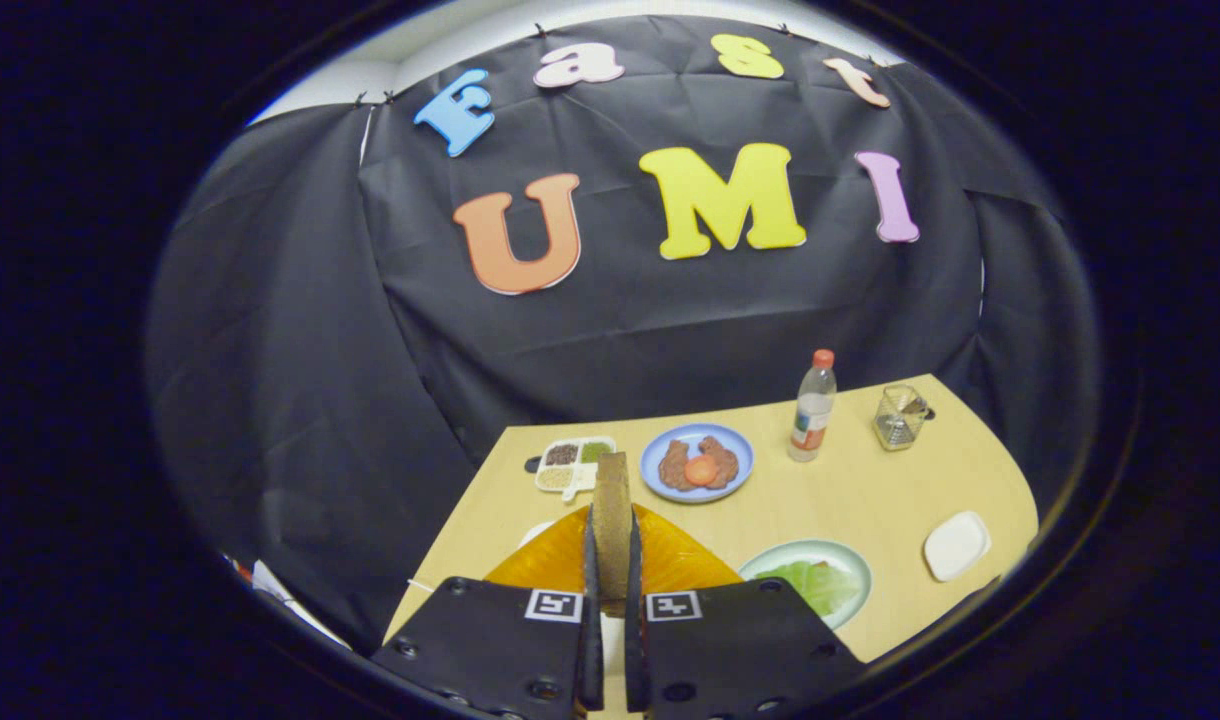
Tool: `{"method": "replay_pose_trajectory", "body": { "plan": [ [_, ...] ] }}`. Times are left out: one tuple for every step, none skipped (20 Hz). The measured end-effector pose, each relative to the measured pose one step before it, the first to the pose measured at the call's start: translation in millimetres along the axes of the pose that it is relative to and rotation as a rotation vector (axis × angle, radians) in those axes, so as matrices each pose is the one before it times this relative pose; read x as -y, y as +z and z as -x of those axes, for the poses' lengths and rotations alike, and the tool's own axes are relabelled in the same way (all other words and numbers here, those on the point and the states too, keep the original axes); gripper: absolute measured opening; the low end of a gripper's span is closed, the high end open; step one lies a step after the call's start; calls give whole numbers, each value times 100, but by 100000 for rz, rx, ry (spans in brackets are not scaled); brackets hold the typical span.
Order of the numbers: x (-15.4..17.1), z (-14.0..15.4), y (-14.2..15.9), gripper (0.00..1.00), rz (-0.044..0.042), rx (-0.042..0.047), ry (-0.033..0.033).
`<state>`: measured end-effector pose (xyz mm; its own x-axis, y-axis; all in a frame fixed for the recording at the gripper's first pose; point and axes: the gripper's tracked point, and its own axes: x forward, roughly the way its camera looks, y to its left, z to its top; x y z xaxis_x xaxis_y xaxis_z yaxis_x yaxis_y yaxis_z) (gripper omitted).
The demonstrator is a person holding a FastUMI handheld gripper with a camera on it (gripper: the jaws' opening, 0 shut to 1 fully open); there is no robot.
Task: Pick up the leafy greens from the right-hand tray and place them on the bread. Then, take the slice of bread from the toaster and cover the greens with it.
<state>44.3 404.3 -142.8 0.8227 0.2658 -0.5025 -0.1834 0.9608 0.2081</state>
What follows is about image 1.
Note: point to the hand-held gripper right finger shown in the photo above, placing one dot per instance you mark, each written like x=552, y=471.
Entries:
x=740, y=640

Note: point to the clear plastic water bottle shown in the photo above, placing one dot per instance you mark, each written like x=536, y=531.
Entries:
x=813, y=410

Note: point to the white compartment seasoning tray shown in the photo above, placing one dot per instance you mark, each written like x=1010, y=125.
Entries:
x=570, y=465

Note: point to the light green round plate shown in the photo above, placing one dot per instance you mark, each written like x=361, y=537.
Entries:
x=850, y=560

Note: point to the green lettuce leaf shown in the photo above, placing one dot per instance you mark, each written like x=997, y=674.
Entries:
x=815, y=585

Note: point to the orange tomato slice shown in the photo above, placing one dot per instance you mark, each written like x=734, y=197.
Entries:
x=701, y=471

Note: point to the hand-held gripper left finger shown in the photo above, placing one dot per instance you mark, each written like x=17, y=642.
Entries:
x=490, y=640

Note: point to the blue round plate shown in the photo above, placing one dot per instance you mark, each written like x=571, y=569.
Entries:
x=745, y=460

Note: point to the brown bread slice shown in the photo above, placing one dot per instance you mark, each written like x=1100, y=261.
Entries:
x=611, y=510

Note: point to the brown grilled meat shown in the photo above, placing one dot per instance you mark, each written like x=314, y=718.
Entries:
x=672, y=465

